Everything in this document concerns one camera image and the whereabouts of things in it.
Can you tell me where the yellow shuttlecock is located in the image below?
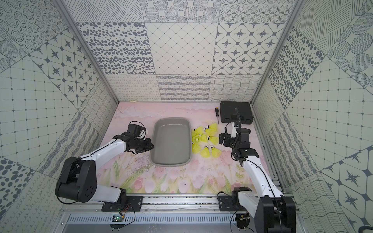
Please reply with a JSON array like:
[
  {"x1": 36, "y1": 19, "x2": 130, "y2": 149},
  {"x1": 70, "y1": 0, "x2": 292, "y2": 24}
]
[
  {"x1": 192, "y1": 134, "x2": 208, "y2": 143},
  {"x1": 195, "y1": 126, "x2": 205, "y2": 135},
  {"x1": 204, "y1": 123, "x2": 218, "y2": 136},
  {"x1": 211, "y1": 147, "x2": 222, "y2": 158},
  {"x1": 207, "y1": 136, "x2": 219, "y2": 145},
  {"x1": 192, "y1": 143, "x2": 202, "y2": 154},
  {"x1": 191, "y1": 129, "x2": 199, "y2": 138},
  {"x1": 200, "y1": 146, "x2": 211, "y2": 158}
]

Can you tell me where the grey plastic storage box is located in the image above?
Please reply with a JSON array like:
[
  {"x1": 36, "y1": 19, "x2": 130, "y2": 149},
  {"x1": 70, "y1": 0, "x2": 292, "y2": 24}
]
[{"x1": 150, "y1": 117, "x2": 192, "y2": 167}]

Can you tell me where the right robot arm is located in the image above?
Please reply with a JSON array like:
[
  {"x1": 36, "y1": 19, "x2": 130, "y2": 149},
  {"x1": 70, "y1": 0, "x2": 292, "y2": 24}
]
[{"x1": 219, "y1": 123, "x2": 296, "y2": 233}]

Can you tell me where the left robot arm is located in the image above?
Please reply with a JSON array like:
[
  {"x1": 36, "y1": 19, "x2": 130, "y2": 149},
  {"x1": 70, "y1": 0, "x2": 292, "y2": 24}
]
[{"x1": 55, "y1": 135, "x2": 154, "y2": 203}]

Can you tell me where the black plastic tool case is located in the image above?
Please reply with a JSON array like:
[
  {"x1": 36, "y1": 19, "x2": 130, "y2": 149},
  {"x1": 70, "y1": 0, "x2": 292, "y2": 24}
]
[{"x1": 220, "y1": 101, "x2": 254, "y2": 125}]

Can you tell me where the green circuit board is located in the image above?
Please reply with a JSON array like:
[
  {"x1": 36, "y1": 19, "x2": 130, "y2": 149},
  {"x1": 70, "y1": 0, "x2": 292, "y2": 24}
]
[{"x1": 112, "y1": 215, "x2": 124, "y2": 222}]

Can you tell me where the black round connector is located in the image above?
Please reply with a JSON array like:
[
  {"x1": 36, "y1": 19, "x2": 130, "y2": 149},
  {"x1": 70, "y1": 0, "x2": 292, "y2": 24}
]
[{"x1": 236, "y1": 214, "x2": 251, "y2": 229}]

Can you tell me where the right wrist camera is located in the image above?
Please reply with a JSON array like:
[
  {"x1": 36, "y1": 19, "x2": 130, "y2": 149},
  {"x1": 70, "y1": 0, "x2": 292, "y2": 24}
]
[{"x1": 231, "y1": 122, "x2": 238, "y2": 138}]

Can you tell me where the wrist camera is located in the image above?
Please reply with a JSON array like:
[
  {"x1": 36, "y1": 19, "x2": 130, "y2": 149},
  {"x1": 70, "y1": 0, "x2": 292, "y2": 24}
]
[
  {"x1": 127, "y1": 123, "x2": 146, "y2": 138},
  {"x1": 231, "y1": 122, "x2": 238, "y2": 138}
]

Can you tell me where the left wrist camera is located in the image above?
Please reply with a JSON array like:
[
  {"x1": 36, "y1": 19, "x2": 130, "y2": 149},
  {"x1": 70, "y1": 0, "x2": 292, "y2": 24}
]
[{"x1": 127, "y1": 123, "x2": 146, "y2": 138}]

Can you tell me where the black handled screwdriver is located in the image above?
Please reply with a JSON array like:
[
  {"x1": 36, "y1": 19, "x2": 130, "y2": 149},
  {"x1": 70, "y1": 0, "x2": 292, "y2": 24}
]
[{"x1": 215, "y1": 107, "x2": 220, "y2": 124}]

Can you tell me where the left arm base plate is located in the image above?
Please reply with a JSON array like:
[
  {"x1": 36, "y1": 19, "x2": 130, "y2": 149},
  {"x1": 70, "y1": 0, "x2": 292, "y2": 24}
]
[{"x1": 101, "y1": 196, "x2": 144, "y2": 212}]

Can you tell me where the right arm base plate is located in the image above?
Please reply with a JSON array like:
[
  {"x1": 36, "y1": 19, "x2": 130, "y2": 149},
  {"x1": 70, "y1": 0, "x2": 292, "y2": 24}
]
[{"x1": 217, "y1": 194, "x2": 244, "y2": 212}]

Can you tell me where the aluminium mounting rail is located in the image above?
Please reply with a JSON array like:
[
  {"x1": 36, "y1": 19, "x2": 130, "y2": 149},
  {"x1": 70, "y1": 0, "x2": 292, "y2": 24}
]
[{"x1": 60, "y1": 194, "x2": 222, "y2": 214}]

